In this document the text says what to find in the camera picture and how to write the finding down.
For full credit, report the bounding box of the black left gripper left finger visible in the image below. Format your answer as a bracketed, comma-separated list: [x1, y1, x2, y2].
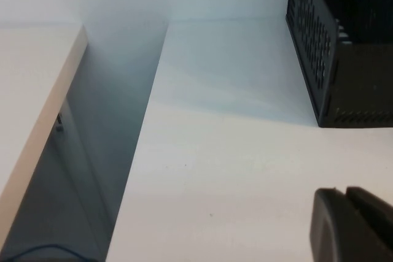
[309, 187, 384, 262]

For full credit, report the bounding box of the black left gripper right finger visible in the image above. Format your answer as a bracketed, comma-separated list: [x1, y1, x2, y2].
[345, 185, 393, 262]

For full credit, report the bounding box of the black perforated book stand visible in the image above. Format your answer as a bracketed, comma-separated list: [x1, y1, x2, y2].
[285, 0, 393, 129]

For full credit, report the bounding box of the white side table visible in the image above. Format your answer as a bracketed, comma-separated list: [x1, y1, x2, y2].
[0, 24, 107, 262]

